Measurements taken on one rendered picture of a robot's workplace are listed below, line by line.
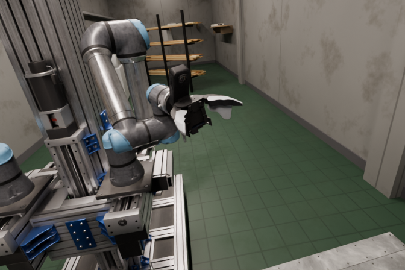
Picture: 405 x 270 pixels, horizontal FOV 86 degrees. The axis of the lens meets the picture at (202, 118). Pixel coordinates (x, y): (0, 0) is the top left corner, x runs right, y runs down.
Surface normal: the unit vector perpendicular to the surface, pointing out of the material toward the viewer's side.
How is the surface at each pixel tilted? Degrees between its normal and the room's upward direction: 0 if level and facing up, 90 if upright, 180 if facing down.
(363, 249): 0
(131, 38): 90
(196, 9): 90
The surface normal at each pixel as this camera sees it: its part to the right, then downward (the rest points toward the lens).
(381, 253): -0.11, -0.92
